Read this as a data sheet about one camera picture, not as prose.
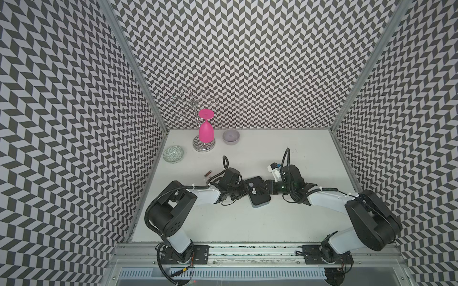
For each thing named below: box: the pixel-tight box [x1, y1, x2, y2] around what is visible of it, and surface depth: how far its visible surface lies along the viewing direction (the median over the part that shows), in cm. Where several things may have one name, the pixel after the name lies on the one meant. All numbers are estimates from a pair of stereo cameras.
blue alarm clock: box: [245, 176, 271, 208], surface depth 88 cm
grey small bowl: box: [222, 129, 241, 146], surface depth 111 cm
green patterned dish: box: [162, 145, 185, 164], surface depth 107 cm
